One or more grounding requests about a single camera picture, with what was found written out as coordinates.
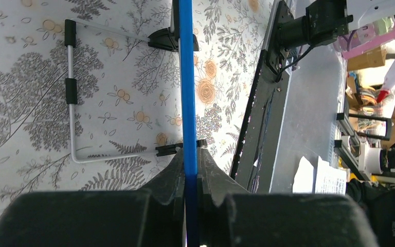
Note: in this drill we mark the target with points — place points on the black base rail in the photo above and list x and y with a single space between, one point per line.
259 138

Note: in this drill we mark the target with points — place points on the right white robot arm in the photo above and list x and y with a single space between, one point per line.
325 21

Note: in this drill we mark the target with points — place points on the white paper sheet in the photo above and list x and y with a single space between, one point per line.
321 179

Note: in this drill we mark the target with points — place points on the floral table mat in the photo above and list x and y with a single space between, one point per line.
84 100

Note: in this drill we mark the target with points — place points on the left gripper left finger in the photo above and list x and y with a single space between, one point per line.
149 216

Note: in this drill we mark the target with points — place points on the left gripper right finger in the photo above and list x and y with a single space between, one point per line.
232 216

